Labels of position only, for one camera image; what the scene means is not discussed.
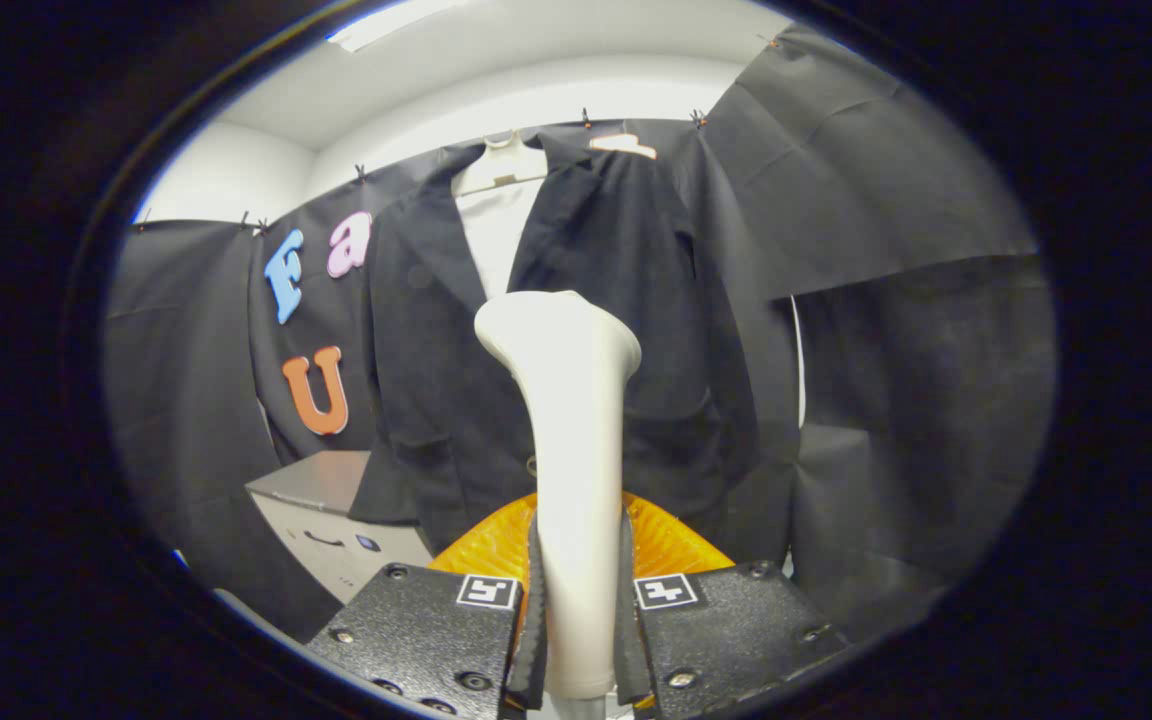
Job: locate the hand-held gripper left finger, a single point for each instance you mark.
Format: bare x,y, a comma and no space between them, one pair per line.
533,650

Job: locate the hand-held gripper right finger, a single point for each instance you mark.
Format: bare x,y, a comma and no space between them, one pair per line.
629,650

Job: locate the black jacket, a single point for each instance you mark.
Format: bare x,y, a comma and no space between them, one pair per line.
436,400

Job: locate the grey cabinet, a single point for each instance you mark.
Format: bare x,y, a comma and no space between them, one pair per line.
336,550

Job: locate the black backdrop cloth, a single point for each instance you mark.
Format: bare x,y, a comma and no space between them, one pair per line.
916,400

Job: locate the white mannequin torso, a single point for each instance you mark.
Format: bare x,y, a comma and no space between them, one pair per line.
496,230

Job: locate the row of small cloth clips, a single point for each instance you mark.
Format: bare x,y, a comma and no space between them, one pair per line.
586,117

